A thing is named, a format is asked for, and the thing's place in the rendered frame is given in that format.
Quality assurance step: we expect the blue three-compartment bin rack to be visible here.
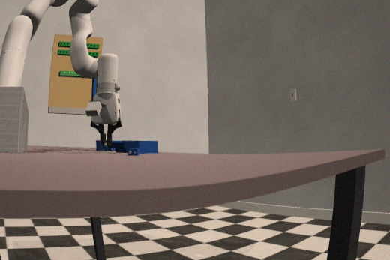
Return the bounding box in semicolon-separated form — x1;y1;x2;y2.
96;140;158;154

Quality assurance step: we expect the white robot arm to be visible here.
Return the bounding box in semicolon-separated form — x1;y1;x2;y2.
0;0;121;116

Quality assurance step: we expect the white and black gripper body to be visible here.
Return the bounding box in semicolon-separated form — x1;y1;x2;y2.
91;91;121;124

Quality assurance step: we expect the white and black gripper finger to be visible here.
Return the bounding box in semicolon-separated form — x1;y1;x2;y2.
106;117;122;145
91;122;106;145

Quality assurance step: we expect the blue nine-volt battery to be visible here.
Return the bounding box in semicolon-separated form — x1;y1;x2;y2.
127;148;140;156

